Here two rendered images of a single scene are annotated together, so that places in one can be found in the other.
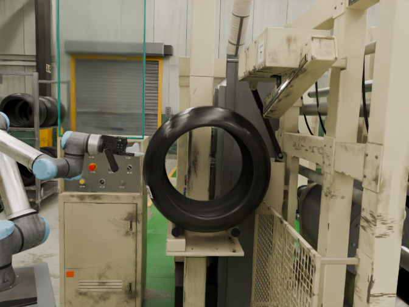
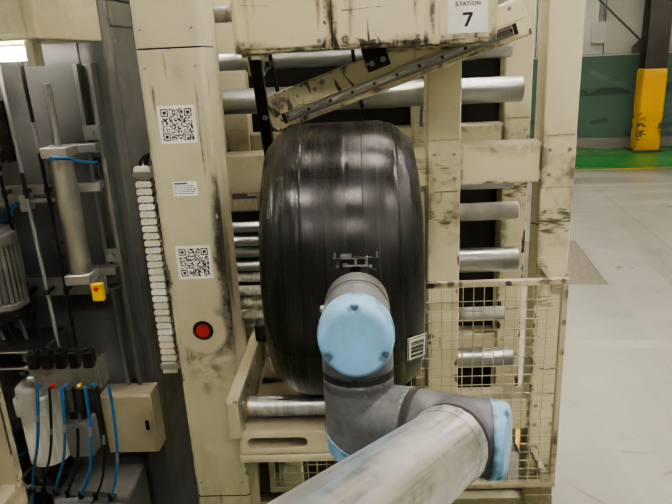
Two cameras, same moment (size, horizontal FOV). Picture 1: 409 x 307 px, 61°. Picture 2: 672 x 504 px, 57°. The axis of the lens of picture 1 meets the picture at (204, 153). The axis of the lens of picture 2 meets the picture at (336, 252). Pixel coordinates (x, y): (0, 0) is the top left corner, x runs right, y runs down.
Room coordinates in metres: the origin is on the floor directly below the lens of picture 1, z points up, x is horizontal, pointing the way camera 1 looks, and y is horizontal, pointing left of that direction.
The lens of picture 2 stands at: (1.54, 1.31, 1.63)
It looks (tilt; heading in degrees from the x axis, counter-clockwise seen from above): 18 degrees down; 277
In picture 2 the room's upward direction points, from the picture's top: 3 degrees counter-clockwise
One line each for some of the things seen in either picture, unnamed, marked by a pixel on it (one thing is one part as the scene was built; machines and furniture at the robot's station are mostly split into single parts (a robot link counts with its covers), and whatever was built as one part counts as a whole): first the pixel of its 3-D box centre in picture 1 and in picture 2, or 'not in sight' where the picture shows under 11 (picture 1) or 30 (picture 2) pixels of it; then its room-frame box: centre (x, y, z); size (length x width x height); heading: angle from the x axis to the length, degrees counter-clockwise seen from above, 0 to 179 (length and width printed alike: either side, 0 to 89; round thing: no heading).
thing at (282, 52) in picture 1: (275, 60); (363, 18); (1.65, -0.31, 1.71); 0.61 x 0.25 x 0.15; 4
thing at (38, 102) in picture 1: (35, 140); not in sight; (5.25, 2.56, 0.96); 1.36 x 0.71 x 1.92; 179
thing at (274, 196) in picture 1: (266, 184); (252, 265); (2.00, -0.37, 1.05); 0.20 x 0.15 x 0.30; 4
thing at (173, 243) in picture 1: (176, 232); (322, 430); (1.74, 0.13, 0.84); 0.36 x 0.09 x 0.06; 4
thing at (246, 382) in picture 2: not in sight; (250, 375); (1.93, 0.01, 0.90); 0.40 x 0.03 x 0.10; 94
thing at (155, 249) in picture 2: not in sight; (161, 271); (2.09, 0.07, 1.19); 0.05 x 0.04 x 0.48; 94
